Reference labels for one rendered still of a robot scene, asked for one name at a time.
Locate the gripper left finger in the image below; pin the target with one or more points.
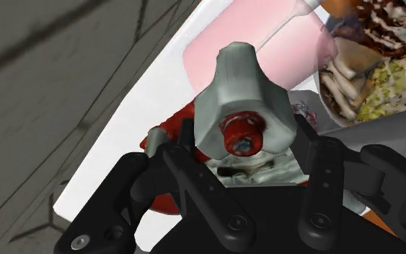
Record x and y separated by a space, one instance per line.
202 191

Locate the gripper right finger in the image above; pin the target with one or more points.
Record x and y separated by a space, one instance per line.
324 197

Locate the grey and red knobbed object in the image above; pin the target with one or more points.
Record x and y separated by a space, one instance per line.
241 95

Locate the bowl of mixed food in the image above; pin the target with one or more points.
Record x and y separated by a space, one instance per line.
389 67

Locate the pink translucent container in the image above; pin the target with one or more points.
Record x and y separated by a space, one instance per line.
230 31

